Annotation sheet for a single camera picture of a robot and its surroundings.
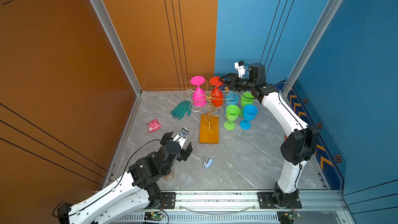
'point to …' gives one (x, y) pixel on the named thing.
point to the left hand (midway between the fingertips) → (181, 137)
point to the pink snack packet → (154, 125)
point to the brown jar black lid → (169, 177)
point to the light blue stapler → (208, 162)
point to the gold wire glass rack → (208, 101)
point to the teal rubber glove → (181, 109)
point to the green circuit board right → (287, 216)
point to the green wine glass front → (232, 113)
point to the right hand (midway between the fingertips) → (220, 80)
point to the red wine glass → (216, 96)
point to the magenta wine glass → (199, 96)
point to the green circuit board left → (153, 216)
